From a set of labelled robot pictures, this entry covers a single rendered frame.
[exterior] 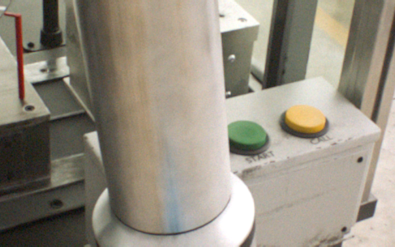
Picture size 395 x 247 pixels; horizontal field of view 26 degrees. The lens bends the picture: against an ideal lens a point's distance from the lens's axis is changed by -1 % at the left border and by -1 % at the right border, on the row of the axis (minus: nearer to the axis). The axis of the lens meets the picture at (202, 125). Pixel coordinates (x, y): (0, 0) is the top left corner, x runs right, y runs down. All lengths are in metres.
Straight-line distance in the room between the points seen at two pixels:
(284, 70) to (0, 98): 0.32
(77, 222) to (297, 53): 0.31
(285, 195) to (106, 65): 0.40
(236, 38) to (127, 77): 0.53
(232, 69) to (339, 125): 0.21
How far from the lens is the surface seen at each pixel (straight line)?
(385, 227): 2.18
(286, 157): 0.83
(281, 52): 0.99
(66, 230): 0.96
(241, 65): 1.06
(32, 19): 1.34
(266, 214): 0.87
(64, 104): 1.13
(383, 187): 2.29
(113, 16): 0.49
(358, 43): 0.92
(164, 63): 0.50
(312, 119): 0.87
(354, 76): 0.93
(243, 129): 0.84
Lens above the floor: 1.40
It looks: 36 degrees down
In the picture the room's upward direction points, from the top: 5 degrees clockwise
